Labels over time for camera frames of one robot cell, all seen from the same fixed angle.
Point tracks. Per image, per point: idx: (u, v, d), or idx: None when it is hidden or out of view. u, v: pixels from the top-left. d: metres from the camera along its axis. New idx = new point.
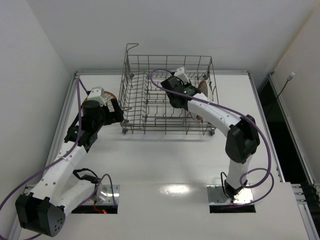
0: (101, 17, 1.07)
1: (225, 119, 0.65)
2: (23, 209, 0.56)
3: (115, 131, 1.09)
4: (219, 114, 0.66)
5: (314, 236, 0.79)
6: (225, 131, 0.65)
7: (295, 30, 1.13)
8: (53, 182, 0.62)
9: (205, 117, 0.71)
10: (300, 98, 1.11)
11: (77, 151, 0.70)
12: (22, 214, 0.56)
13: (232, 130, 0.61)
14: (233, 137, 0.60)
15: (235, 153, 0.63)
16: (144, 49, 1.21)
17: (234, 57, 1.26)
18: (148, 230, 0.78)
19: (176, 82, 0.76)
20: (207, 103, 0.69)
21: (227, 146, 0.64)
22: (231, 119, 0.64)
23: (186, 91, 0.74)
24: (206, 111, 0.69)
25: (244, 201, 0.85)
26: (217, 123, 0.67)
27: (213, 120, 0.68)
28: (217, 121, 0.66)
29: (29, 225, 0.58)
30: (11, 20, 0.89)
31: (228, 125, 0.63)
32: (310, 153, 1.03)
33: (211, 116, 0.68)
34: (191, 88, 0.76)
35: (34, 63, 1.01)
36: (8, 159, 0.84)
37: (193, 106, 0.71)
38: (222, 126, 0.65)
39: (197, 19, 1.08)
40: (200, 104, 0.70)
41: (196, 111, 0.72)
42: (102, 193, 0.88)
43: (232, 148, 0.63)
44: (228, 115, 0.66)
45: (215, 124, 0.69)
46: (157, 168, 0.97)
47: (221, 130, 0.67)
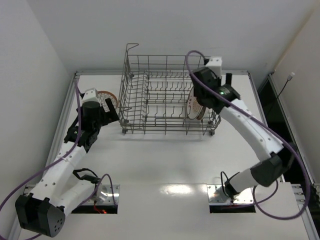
0: (101, 17, 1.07)
1: (265, 142, 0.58)
2: (23, 209, 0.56)
3: (115, 131, 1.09)
4: (259, 134, 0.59)
5: (314, 236, 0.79)
6: (260, 152, 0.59)
7: (295, 31, 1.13)
8: (53, 182, 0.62)
9: (239, 129, 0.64)
10: (300, 98, 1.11)
11: (77, 151, 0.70)
12: (22, 215, 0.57)
13: (272, 158, 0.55)
14: (271, 166, 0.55)
15: (263, 178, 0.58)
16: (144, 49, 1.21)
17: (234, 57, 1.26)
18: (148, 230, 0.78)
19: (209, 76, 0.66)
20: (247, 117, 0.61)
21: (255, 167, 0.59)
22: (273, 144, 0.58)
23: (222, 92, 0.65)
24: (243, 124, 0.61)
25: (244, 201, 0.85)
26: (253, 142, 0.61)
27: (249, 136, 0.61)
28: (255, 141, 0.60)
29: (29, 226, 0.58)
30: (11, 20, 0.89)
31: (268, 150, 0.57)
32: (311, 153, 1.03)
33: (249, 133, 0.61)
34: (226, 88, 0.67)
35: (34, 63, 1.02)
36: (8, 159, 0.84)
37: (228, 114, 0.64)
38: (258, 147, 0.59)
39: (197, 20, 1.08)
40: (238, 115, 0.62)
41: (230, 119, 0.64)
42: (102, 193, 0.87)
43: (261, 173, 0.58)
44: (270, 138, 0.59)
45: (248, 140, 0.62)
46: (157, 168, 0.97)
47: (253, 148, 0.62)
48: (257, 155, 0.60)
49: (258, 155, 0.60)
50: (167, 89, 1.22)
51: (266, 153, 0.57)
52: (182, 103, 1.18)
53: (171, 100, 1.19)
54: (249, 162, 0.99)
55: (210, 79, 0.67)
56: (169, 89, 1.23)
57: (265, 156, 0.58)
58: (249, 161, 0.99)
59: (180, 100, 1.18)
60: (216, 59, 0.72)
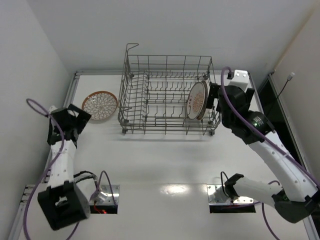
0: (101, 17, 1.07)
1: (301, 184, 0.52)
2: (48, 200, 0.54)
3: (115, 131, 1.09)
4: (294, 175, 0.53)
5: (314, 236, 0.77)
6: (292, 193, 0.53)
7: (295, 31, 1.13)
8: (63, 170, 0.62)
9: (270, 165, 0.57)
10: (301, 98, 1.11)
11: (69, 143, 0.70)
12: (48, 209, 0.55)
13: (307, 202, 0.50)
14: (304, 209, 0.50)
15: (290, 215, 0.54)
16: (144, 49, 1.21)
17: (234, 57, 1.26)
18: (148, 230, 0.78)
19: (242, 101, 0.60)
20: (283, 155, 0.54)
21: (283, 203, 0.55)
22: (307, 187, 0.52)
23: (255, 121, 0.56)
24: (277, 162, 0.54)
25: (244, 201, 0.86)
26: (283, 181, 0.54)
27: (281, 174, 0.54)
28: (288, 181, 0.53)
29: (61, 221, 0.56)
30: (11, 20, 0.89)
31: (302, 194, 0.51)
32: (311, 152, 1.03)
33: (282, 171, 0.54)
34: (259, 116, 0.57)
35: (34, 63, 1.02)
36: (8, 159, 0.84)
37: (259, 147, 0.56)
38: (291, 188, 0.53)
39: (197, 20, 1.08)
40: (272, 152, 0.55)
41: (261, 153, 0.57)
42: (102, 193, 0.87)
43: (289, 212, 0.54)
44: (304, 179, 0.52)
45: (279, 178, 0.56)
46: (157, 168, 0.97)
47: (283, 187, 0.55)
48: (288, 194, 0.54)
49: (287, 194, 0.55)
50: (167, 89, 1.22)
51: (301, 197, 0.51)
52: (182, 103, 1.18)
53: (171, 100, 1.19)
54: (249, 162, 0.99)
55: (243, 105, 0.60)
56: (169, 89, 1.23)
57: (298, 199, 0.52)
58: (249, 161, 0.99)
59: (180, 100, 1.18)
60: (243, 74, 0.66)
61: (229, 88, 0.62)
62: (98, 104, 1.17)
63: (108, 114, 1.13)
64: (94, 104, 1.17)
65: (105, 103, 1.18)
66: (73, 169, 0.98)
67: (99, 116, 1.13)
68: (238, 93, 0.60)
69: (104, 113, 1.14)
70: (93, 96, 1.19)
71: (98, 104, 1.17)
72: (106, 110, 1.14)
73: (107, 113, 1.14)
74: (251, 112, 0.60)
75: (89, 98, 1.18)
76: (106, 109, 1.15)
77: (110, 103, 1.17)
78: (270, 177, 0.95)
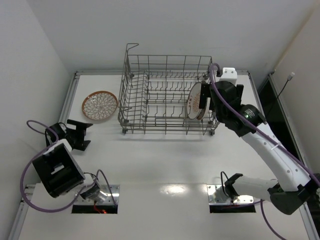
0: (101, 18, 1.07)
1: (293, 174, 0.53)
2: (43, 161, 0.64)
3: (115, 131, 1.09)
4: (287, 165, 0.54)
5: (314, 236, 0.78)
6: (285, 183, 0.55)
7: (295, 31, 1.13)
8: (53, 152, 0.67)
9: (262, 156, 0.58)
10: (301, 98, 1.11)
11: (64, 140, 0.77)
12: (44, 169, 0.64)
13: (300, 192, 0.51)
14: (298, 199, 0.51)
15: (285, 206, 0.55)
16: (144, 49, 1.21)
17: (234, 57, 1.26)
18: (149, 230, 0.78)
19: (233, 94, 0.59)
20: (274, 145, 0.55)
21: (278, 194, 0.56)
22: (300, 177, 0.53)
23: (246, 114, 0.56)
24: (270, 153, 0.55)
25: (244, 201, 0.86)
26: (277, 172, 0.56)
27: (274, 165, 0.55)
28: (281, 172, 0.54)
29: (53, 180, 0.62)
30: (11, 20, 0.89)
31: (295, 183, 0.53)
32: (311, 152, 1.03)
33: (274, 162, 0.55)
34: (251, 108, 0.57)
35: (34, 63, 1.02)
36: (8, 159, 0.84)
37: (252, 139, 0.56)
38: (284, 179, 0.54)
39: (197, 20, 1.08)
40: (264, 143, 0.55)
41: (253, 144, 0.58)
42: (102, 193, 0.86)
43: (283, 202, 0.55)
44: (297, 169, 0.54)
45: (272, 168, 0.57)
46: (157, 168, 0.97)
47: (276, 177, 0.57)
48: (281, 184, 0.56)
49: (281, 185, 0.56)
50: (167, 89, 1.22)
51: (294, 186, 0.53)
52: (182, 103, 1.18)
53: (171, 100, 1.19)
54: (250, 162, 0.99)
55: (234, 98, 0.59)
56: (169, 89, 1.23)
57: (292, 189, 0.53)
58: (249, 161, 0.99)
59: (180, 100, 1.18)
60: (231, 70, 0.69)
61: (219, 82, 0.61)
62: (98, 104, 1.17)
63: (109, 114, 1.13)
64: (95, 104, 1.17)
65: (105, 103, 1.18)
66: None
67: (99, 116, 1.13)
68: (229, 86, 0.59)
69: (104, 113, 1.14)
70: (93, 96, 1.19)
71: (98, 104, 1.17)
72: (106, 111, 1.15)
73: (108, 113, 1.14)
74: (242, 105, 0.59)
75: (89, 99, 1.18)
76: (106, 110, 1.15)
77: (110, 103, 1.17)
78: (270, 177, 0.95)
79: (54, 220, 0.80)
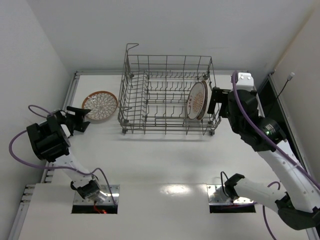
0: (101, 18, 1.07)
1: (309, 195, 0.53)
2: (34, 126, 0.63)
3: (114, 131, 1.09)
4: (304, 186, 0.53)
5: (314, 236, 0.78)
6: (299, 203, 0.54)
7: (295, 31, 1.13)
8: None
9: (278, 174, 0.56)
10: (301, 98, 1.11)
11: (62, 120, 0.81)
12: (34, 133, 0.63)
13: (315, 214, 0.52)
14: (311, 221, 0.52)
15: (294, 221, 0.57)
16: (144, 49, 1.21)
17: (234, 57, 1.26)
18: (148, 230, 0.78)
19: (253, 106, 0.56)
20: (294, 166, 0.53)
21: (288, 212, 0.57)
22: (316, 198, 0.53)
23: (267, 131, 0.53)
24: (287, 173, 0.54)
25: (244, 201, 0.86)
26: (292, 191, 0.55)
27: (290, 184, 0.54)
28: (297, 192, 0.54)
29: (41, 143, 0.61)
30: (11, 21, 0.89)
31: (310, 205, 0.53)
32: (311, 152, 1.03)
33: (290, 182, 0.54)
34: (271, 123, 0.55)
35: (34, 63, 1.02)
36: (8, 160, 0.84)
37: (271, 157, 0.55)
38: (300, 199, 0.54)
39: (197, 20, 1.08)
40: (283, 163, 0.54)
41: (270, 161, 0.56)
42: (102, 193, 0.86)
43: (294, 219, 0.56)
44: (313, 190, 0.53)
45: (286, 186, 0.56)
46: (156, 168, 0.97)
47: (290, 194, 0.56)
48: (293, 202, 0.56)
49: (293, 202, 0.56)
50: (167, 89, 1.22)
51: (308, 208, 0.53)
52: (182, 103, 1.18)
53: (171, 100, 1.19)
54: (249, 162, 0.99)
55: (254, 111, 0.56)
56: (169, 89, 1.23)
57: (306, 209, 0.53)
58: (249, 161, 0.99)
59: (180, 100, 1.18)
60: (247, 76, 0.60)
61: (240, 92, 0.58)
62: (98, 104, 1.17)
63: (108, 114, 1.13)
64: (95, 105, 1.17)
65: (105, 103, 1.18)
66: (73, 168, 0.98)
67: (99, 117, 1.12)
68: (250, 98, 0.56)
69: (104, 113, 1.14)
70: (93, 96, 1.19)
71: (98, 104, 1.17)
72: (106, 112, 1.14)
73: (107, 113, 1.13)
74: (261, 118, 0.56)
75: (89, 98, 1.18)
76: (106, 110, 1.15)
77: (110, 103, 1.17)
78: (270, 177, 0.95)
79: (54, 220, 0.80)
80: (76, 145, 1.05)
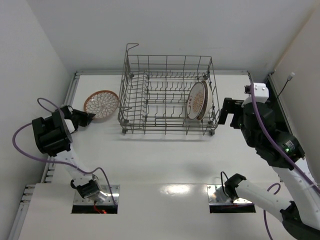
0: (101, 18, 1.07)
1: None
2: (39, 120, 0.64)
3: (114, 131, 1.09)
4: (317, 205, 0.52)
5: None
6: (309, 220, 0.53)
7: (295, 31, 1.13)
8: None
9: (291, 189, 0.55)
10: (301, 98, 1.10)
11: None
12: (38, 126, 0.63)
13: None
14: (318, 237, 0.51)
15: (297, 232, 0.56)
16: (144, 49, 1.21)
17: (234, 57, 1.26)
18: (148, 231, 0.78)
19: (271, 121, 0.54)
20: (310, 185, 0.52)
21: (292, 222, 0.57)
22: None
23: (287, 147, 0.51)
24: (302, 191, 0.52)
25: (244, 201, 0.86)
26: (304, 208, 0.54)
27: (302, 201, 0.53)
28: (309, 210, 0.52)
29: (43, 136, 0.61)
30: (12, 20, 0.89)
31: None
32: (311, 153, 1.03)
33: (303, 199, 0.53)
34: (289, 139, 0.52)
35: (34, 63, 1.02)
36: (8, 159, 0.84)
37: (287, 175, 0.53)
38: (311, 217, 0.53)
39: (196, 20, 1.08)
40: (299, 181, 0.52)
41: (284, 177, 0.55)
42: (102, 193, 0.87)
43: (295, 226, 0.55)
44: None
45: (297, 202, 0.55)
46: (156, 168, 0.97)
47: (299, 209, 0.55)
48: (301, 217, 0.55)
49: (302, 218, 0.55)
50: (167, 89, 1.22)
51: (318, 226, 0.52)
52: (182, 103, 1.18)
53: (171, 100, 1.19)
54: (249, 162, 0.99)
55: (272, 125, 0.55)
56: (169, 89, 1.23)
57: (316, 227, 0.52)
58: (249, 161, 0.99)
59: (180, 100, 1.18)
60: (261, 87, 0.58)
61: (259, 105, 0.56)
62: (99, 103, 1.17)
63: (111, 111, 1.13)
64: (96, 105, 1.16)
65: (106, 102, 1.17)
66: None
67: (104, 115, 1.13)
68: (267, 112, 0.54)
69: (106, 111, 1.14)
70: (92, 97, 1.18)
71: (100, 103, 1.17)
72: (109, 110, 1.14)
73: (109, 111, 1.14)
74: (279, 132, 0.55)
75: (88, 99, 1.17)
76: (108, 108, 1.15)
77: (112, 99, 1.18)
78: (269, 177, 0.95)
79: (54, 220, 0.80)
80: (76, 145, 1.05)
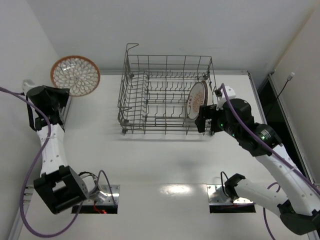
0: (101, 18, 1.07)
1: (307, 198, 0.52)
2: (45, 183, 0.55)
3: (115, 131, 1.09)
4: (301, 189, 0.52)
5: (314, 236, 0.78)
6: (300, 207, 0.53)
7: (295, 30, 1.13)
8: (56, 155, 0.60)
9: (276, 178, 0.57)
10: (301, 98, 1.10)
11: (57, 128, 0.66)
12: (47, 191, 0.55)
13: (313, 217, 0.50)
14: (312, 224, 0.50)
15: (295, 225, 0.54)
16: (144, 49, 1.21)
17: (234, 57, 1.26)
18: (148, 231, 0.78)
19: (248, 113, 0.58)
20: (290, 169, 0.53)
21: (288, 214, 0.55)
22: (315, 201, 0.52)
23: (263, 135, 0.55)
24: (284, 177, 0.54)
25: (244, 201, 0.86)
26: (291, 194, 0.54)
27: (288, 188, 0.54)
28: (295, 195, 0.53)
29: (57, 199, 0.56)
30: (12, 20, 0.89)
31: (311, 209, 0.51)
32: (311, 153, 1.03)
33: (289, 185, 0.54)
34: (266, 129, 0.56)
35: (34, 63, 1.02)
36: (9, 160, 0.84)
37: (268, 162, 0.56)
38: (299, 202, 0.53)
39: (197, 20, 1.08)
40: (280, 166, 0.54)
41: (268, 167, 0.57)
42: (102, 193, 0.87)
43: (295, 223, 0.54)
44: (312, 193, 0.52)
45: (286, 191, 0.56)
46: (156, 168, 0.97)
47: (290, 199, 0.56)
48: (293, 205, 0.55)
49: (294, 206, 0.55)
50: (167, 89, 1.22)
51: (307, 210, 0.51)
52: (182, 103, 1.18)
53: (171, 100, 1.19)
54: (249, 162, 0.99)
55: (250, 117, 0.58)
56: (169, 89, 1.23)
57: (305, 212, 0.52)
58: (249, 161, 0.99)
59: (180, 100, 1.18)
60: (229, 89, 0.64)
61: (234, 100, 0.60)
62: (72, 73, 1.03)
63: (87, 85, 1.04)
64: (68, 75, 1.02)
65: (80, 72, 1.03)
66: (73, 168, 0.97)
67: (81, 90, 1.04)
68: (244, 106, 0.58)
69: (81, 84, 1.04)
70: (60, 62, 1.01)
71: (72, 73, 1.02)
72: (86, 84, 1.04)
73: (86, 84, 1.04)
74: (257, 124, 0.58)
75: (58, 65, 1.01)
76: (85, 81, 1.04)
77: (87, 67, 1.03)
78: (269, 177, 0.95)
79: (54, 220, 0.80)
80: (76, 145, 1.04)
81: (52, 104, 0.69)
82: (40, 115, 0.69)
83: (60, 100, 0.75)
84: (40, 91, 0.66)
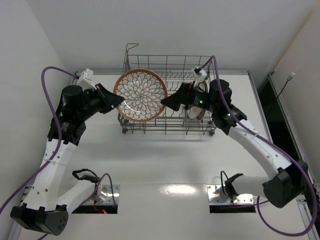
0: (101, 18, 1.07)
1: (273, 159, 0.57)
2: (20, 220, 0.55)
3: (115, 131, 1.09)
4: (266, 152, 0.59)
5: (314, 236, 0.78)
6: (269, 171, 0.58)
7: (295, 30, 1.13)
8: (45, 189, 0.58)
9: (248, 149, 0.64)
10: (301, 98, 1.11)
11: (64, 150, 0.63)
12: (22, 223, 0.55)
13: (279, 174, 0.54)
14: (280, 182, 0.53)
15: (274, 195, 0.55)
16: (144, 49, 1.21)
17: (234, 57, 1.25)
18: (148, 231, 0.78)
19: (228, 97, 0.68)
20: (254, 135, 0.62)
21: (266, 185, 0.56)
22: (281, 161, 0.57)
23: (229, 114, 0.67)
24: (251, 142, 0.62)
25: (244, 201, 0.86)
26: (260, 160, 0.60)
27: (257, 155, 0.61)
28: (263, 159, 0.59)
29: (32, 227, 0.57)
30: (12, 20, 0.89)
31: (277, 167, 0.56)
32: (311, 153, 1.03)
33: (257, 152, 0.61)
34: (236, 111, 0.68)
35: (35, 63, 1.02)
36: (10, 160, 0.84)
37: (236, 133, 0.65)
38: (267, 165, 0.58)
39: (197, 20, 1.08)
40: (245, 134, 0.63)
41: (238, 139, 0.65)
42: (102, 193, 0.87)
43: (272, 190, 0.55)
44: (277, 154, 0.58)
45: (257, 160, 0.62)
46: (156, 168, 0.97)
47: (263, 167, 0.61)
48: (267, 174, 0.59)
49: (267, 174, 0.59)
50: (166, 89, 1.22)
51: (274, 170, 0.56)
52: None
53: None
54: (249, 162, 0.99)
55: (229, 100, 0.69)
56: (169, 89, 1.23)
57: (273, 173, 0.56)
58: (249, 161, 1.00)
59: None
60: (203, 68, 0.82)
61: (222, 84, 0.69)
62: (141, 88, 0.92)
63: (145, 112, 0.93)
64: (135, 88, 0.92)
65: (149, 92, 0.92)
66: (74, 168, 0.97)
67: (133, 109, 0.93)
68: (227, 90, 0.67)
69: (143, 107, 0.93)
70: (142, 72, 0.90)
71: (139, 88, 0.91)
72: (143, 111, 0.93)
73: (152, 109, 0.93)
74: (232, 105, 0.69)
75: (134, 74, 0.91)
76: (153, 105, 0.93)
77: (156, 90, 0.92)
78: None
79: None
80: None
81: (80, 112, 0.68)
82: (66, 116, 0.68)
83: (101, 107, 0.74)
84: (73, 95, 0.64)
